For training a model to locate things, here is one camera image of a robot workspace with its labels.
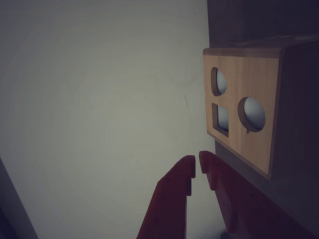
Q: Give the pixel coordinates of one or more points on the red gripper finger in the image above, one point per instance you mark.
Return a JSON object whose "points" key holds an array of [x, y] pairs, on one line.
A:
{"points": [[167, 206], [249, 206]]}

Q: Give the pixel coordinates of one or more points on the wooden shape sorter box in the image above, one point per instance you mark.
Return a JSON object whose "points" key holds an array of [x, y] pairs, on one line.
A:
{"points": [[251, 82]]}

